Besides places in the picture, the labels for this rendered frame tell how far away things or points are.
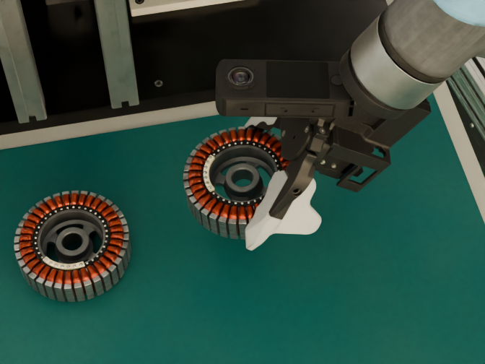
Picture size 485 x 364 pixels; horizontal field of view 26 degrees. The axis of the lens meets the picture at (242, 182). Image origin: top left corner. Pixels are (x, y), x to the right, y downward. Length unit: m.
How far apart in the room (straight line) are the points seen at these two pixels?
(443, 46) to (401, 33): 0.03
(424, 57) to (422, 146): 0.34
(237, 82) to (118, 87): 0.27
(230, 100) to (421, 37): 0.17
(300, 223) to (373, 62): 0.19
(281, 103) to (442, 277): 0.29
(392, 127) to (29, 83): 0.39
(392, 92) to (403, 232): 0.27
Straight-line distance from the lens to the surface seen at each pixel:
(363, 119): 0.91
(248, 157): 1.02
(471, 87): 1.94
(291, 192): 0.91
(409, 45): 0.82
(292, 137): 0.92
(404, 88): 0.84
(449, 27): 0.80
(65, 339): 1.03
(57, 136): 1.16
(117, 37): 1.07
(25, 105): 1.14
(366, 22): 1.23
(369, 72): 0.85
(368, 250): 1.07
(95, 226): 1.07
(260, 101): 0.87
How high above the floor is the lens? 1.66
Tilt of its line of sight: 56 degrees down
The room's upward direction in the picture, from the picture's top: straight up
